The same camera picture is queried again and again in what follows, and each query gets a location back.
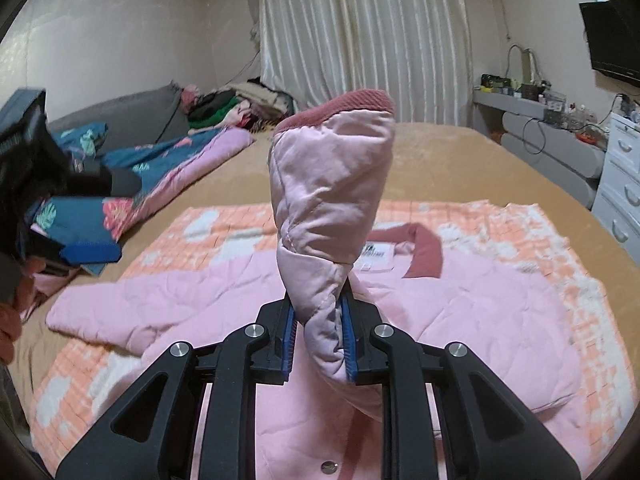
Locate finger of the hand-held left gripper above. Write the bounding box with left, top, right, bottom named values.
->
left=20, top=232, right=122, bottom=268
left=65, top=160, right=144, bottom=199

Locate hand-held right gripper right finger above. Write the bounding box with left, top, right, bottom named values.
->
left=340, top=295, right=583, bottom=480

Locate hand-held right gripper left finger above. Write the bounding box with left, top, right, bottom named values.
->
left=55, top=299, right=301, bottom=480

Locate pink quilted jacket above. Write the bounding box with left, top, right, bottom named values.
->
left=46, top=89, right=577, bottom=480

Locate pile of mixed clothes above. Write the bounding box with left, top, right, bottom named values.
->
left=181, top=77, right=297, bottom=135

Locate person's left hand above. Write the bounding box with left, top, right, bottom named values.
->
left=0, top=255, right=38, bottom=363

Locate teal floral quilt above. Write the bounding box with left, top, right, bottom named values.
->
left=29, top=121, right=256, bottom=277

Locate grey headboard cushion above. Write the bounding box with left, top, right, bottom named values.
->
left=47, top=80, right=193, bottom=147

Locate orange white checked blanket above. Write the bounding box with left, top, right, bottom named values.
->
left=29, top=199, right=627, bottom=480

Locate tan bed blanket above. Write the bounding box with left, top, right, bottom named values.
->
left=10, top=121, right=608, bottom=441

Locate grey rounded desk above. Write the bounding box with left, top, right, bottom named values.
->
left=472, top=87, right=609, bottom=207

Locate white pleated curtain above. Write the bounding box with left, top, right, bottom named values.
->
left=251, top=0, right=474, bottom=127

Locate clutter of small desk things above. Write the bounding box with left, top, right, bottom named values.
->
left=479, top=44, right=608, bottom=138

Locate white drawer dresser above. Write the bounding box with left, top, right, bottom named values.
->
left=590, top=109, right=640, bottom=262

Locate black flat television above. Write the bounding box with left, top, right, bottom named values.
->
left=579, top=1, right=640, bottom=90

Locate black looped cable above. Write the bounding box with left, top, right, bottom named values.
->
left=522, top=114, right=550, bottom=157

